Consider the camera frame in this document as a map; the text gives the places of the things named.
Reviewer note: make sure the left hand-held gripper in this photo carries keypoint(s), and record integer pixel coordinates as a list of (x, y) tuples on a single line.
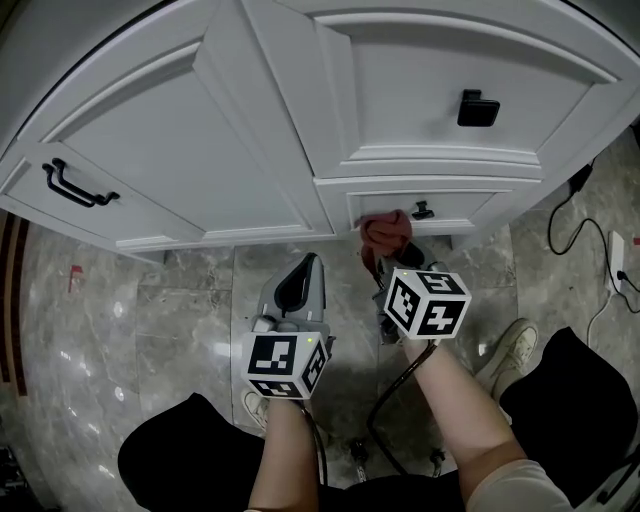
[(280, 365)]

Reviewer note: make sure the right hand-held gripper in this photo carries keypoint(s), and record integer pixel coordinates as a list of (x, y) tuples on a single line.
[(425, 305)]

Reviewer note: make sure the dark red cloth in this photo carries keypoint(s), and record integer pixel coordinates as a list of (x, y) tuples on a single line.
[(385, 235)]

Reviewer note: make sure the short white drawer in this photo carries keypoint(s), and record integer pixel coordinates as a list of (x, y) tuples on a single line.
[(465, 207)]

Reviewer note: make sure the tall white drawer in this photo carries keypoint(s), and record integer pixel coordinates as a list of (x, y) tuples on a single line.
[(410, 90)]

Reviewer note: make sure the person's left forearm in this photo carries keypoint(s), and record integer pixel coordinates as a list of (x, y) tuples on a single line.
[(285, 450)]

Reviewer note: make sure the person's right forearm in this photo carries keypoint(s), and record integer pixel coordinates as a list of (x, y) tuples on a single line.
[(460, 415)]

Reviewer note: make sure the black square drawer knob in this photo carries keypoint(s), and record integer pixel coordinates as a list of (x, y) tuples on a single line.
[(477, 109), (422, 211)]

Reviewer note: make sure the person's left shoe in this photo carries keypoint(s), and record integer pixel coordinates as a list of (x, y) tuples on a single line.
[(255, 407)]

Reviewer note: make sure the person's shoe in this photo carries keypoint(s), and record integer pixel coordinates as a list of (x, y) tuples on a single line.
[(510, 355), (255, 407)]

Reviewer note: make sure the person's right shoe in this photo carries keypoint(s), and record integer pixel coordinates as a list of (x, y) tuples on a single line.
[(510, 355)]

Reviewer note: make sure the person's left leg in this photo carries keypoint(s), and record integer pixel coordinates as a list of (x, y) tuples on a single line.
[(185, 450)]

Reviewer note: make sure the person's leg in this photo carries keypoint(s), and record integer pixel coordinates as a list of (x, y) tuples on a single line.
[(185, 450), (570, 410)]

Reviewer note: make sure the white cabinet door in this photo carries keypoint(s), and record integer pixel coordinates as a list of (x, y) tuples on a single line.
[(125, 225), (185, 140)]

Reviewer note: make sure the white vanity cabinet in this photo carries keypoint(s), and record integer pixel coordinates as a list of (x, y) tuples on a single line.
[(250, 100)]

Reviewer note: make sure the white power strip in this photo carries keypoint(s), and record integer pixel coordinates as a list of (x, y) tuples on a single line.
[(616, 260)]

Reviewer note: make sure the person's right leg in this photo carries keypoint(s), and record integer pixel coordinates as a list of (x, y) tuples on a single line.
[(570, 410)]

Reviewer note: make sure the black office chair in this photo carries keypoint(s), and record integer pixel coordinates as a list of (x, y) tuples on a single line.
[(620, 482)]

